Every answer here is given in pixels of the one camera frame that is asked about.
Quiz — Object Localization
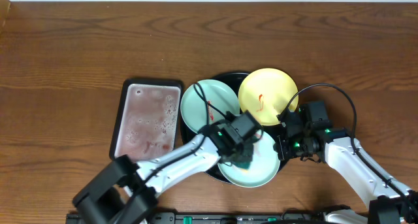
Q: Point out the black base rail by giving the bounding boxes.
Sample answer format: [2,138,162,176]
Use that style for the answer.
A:
[65,211,324,224]

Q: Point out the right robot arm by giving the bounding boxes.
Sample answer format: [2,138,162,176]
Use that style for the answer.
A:
[274,104,417,223]

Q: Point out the light blue plate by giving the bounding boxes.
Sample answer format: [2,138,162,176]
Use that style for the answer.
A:
[217,130,280,188]
[180,79,240,133]

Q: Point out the rectangular black soapy tray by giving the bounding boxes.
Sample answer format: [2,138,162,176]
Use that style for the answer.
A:
[109,77,183,162]

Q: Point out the light blue plate front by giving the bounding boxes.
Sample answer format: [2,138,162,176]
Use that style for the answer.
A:
[217,130,280,188]

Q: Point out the round black tray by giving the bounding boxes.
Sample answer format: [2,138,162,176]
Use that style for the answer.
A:
[180,71,299,185]

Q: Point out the yellow plate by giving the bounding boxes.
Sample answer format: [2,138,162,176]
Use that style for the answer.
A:
[238,68,298,126]

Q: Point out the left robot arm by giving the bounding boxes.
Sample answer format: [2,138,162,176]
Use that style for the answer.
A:
[72,123,261,223]

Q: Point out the green yellow sponge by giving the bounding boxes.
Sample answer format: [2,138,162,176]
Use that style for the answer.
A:
[232,144,255,170]

